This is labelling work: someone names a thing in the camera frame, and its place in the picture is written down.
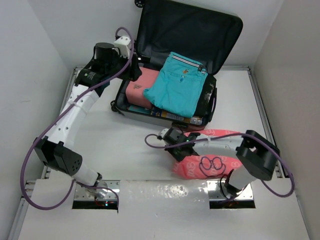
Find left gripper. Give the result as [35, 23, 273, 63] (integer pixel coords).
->
[104, 49, 140, 82]

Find coral printed garment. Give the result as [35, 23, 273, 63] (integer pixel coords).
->
[171, 128, 245, 181]

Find yellow blue snack packet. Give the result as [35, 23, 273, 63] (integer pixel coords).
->
[150, 107, 203, 126]

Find turquoise shorts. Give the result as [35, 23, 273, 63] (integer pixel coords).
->
[143, 51, 208, 118]

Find black white tie-dye shirt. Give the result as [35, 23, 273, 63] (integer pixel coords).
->
[193, 74, 217, 117]

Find grey suitcase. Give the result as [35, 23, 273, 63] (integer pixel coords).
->
[111, 0, 243, 132]

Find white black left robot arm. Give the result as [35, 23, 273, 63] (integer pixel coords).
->
[35, 37, 142, 187]

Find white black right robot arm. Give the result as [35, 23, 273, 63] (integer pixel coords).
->
[160, 128, 280, 196]

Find teal flat box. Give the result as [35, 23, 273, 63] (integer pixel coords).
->
[127, 104, 151, 115]

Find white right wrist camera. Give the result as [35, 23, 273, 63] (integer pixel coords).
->
[157, 128, 172, 140]

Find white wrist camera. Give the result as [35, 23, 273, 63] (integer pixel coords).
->
[114, 36, 131, 58]
[157, 128, 172, 140]

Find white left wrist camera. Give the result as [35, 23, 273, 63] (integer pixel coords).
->
[114, 36, 131, 58]

